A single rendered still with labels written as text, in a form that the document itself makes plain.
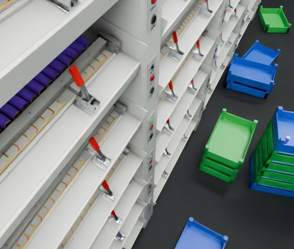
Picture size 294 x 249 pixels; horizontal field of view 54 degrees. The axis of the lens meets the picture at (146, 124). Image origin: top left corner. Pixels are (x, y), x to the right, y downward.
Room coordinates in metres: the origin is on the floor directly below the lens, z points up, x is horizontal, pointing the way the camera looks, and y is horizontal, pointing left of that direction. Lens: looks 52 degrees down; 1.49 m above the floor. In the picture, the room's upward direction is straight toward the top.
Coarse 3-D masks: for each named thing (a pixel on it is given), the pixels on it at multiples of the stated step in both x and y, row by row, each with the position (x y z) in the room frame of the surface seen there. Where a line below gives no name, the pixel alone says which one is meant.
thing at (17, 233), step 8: (104, 120) 0.44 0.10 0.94; (96, 128) 0.41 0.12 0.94; (104, 128) 0.43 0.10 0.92; (88, 136) 0.39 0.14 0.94; (80, 152) 0.35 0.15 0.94; (72, 160) 0.33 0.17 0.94; (80, 160) 0.34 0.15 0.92; (64, 168) 0.31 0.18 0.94; (64, 176) 0.30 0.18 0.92; (56, 184) 0.27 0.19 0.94; (48, 192) 0.25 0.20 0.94; (40, 200) 0.23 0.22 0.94; (56, 200) 0.24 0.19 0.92; (32, 208) 0.22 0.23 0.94; (40, 208) 0.22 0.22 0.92; (32, 216) 0.20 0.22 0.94; (40, 216) 0.21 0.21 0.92; (24, 224) 0.19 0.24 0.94; (16, 232) 0.17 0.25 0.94; (8, 240) 0.16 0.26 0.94; (16, 240) 0.16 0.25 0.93; (0, 248) 0.14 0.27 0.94; (8, 248) 0.14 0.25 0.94
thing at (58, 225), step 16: (112, 112) 0.49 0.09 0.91; (128, 112) 0.49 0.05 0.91; (144, 112) 0.47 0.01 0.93; (128, 128) 0.44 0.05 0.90; (112, 144) 0.39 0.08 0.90; (112, 160) 0.35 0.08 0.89; (80, 176) 0.30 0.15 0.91; (96, 176) 0.31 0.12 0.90; (80, 192) 0.27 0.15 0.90; (48, 208) 0.23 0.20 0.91; (64, 208) 0.23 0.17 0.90; (80, 208) 0.23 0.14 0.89; (32, 224) 0.19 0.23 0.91; (48, 224) 0.20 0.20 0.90; (64, 224) 0.20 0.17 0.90; (32, 240) 0.16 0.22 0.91; (48, 240) 0.17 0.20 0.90
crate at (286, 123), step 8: (280, 112) 0.87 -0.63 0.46; (288, 112) 0.87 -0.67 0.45; (280, 120) 0.86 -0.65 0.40; (288, 120) 0.86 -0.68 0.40; (280, 128) 0.81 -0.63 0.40; (288, 128) 0.81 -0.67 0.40; (280, 136) 0.77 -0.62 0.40; (280, 144) 0.69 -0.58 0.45; (288, 144) 0.69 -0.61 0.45; (288, 152) 0.68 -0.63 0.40
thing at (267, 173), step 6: (258, 144) 0.87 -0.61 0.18; (258, 150) 0.83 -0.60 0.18; (258, 156) 0.80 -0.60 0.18; (258, 162) 0.76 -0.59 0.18; (258, 168) 0.73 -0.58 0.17; (264, 168) 0.69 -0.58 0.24; (258, 174) 0.70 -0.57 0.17; (264, 174) 0.69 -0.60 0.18; (270, 174) 0.68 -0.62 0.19; (276, 174) 0.68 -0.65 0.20; (282, 174) 0.67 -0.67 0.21; (288, 174) 0.70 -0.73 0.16; (288, 180) 0.66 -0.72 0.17
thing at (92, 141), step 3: (90, 138) 0.35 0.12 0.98; (93, 138) 0.35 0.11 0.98; (90, 141) 0.35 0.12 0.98; (93, 141) 0.35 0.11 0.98; (93, 144) 0.34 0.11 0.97; (96, 144) 0.35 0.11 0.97; (93, 147) 0.34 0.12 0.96; (96, 147) 0.35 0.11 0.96; (99, 147) 0.35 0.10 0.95; (96, 150) 0.34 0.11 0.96; (99, 150) 0.35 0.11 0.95; (99, 153) 0.34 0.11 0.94; (99, 156) 0.34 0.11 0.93; (102, 156) 0.34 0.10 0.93; (102, 159) 0.34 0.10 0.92
